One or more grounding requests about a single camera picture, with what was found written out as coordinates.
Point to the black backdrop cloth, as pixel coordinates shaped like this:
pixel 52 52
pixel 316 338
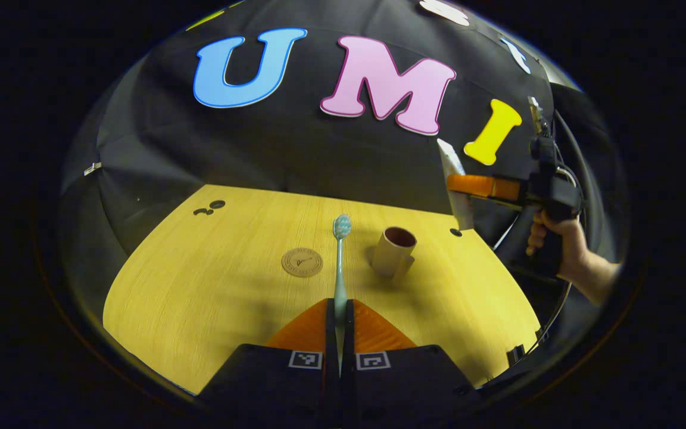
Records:
pixel 295 149

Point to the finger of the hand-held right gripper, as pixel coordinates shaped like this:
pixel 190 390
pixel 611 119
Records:
pixel 486 186

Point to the round cork coaster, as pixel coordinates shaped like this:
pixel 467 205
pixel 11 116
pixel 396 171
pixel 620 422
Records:
pixel 302 263

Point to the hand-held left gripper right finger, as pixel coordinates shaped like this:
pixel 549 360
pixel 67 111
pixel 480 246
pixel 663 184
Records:
pixel 348 325

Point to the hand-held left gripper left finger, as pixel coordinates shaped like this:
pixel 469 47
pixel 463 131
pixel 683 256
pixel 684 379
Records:
pixel 329 325

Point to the pale green toothbrush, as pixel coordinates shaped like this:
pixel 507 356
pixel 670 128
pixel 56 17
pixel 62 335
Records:
pixel 339 268

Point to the white toothpaste tube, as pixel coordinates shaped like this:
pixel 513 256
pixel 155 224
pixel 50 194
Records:
pixel 459 214

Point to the beige cup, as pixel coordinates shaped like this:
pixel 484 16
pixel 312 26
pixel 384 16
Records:
pixel 390 253

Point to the silver cloth clip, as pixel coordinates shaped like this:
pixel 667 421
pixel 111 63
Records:
pixel 93 168

